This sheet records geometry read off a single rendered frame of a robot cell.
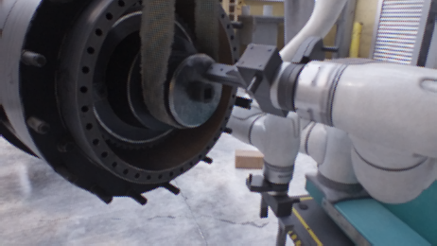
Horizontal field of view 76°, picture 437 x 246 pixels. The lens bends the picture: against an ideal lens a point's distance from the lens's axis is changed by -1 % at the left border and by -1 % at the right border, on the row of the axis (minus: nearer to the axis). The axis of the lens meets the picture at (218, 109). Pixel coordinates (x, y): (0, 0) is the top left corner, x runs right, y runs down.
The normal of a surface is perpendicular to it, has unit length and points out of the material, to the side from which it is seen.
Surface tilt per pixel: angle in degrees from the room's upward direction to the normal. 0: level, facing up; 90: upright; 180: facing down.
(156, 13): 95
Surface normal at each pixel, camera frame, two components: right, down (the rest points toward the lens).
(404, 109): -0.58, 0.00
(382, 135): -0.60, 0.63
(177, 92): 0.76, 0.22
